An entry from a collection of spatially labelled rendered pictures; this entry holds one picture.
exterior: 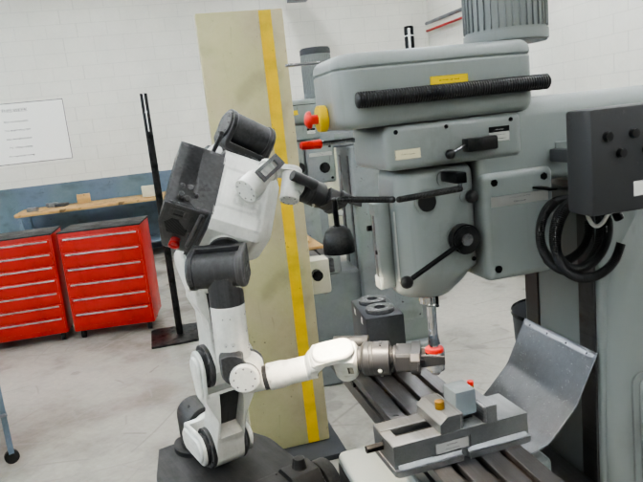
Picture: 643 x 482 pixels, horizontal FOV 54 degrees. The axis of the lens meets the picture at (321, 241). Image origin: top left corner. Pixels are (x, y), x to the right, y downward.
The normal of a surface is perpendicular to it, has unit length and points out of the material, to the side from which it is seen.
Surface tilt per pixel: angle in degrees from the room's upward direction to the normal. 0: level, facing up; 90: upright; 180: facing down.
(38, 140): 90
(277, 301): 90
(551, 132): 90
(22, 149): 90
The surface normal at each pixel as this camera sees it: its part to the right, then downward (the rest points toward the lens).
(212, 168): 0.39, -0.42
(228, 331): 0.01, 0.17
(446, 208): 0.26, 0.16
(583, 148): -0.96, 0.15
